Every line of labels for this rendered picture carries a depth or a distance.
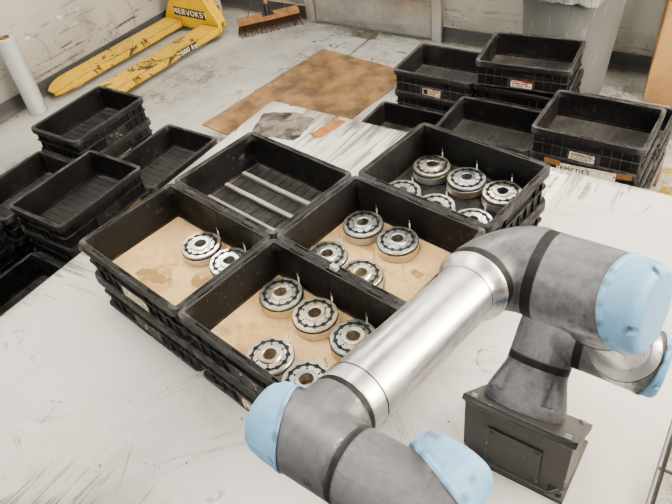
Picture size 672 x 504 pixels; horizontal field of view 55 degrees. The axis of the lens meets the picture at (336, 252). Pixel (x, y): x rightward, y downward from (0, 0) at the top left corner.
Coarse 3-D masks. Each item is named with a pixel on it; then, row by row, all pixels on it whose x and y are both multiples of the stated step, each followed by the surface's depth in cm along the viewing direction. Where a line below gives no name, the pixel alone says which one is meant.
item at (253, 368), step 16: (272, 240) 152; (256, 256) 149; (304, 256) 147; (336, 272) 142; (208, 288) 143; (368, 288) 137; (192, 304) 140; (384, 304) 134; (192, 320) 136; (208, 336) 132; (224, 352) 131; (240, 352) 128; (256, 368) 125
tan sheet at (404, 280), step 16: (384, 224) 168; (336, 240) 165; (352, 256) 160; (368, 256) 160; (416, 256) 158; (432, 256) 157; (384, 272) 155; (400, 272) 154; (416, 272) 154; (432, 272) 153; (384, 288) 151; (400, 288) 150; (416, 288) 150
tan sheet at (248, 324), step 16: (256, 304) 152; (224, 320) 149; (240, 320) 148; (256, 320) 148; (272, 320) 147; (288, 320) 147; (224, 336) 145; (240, 336) 145; (256, 336) 144; (272, 336) 144; (304, 352) 139; (320, 352) 139
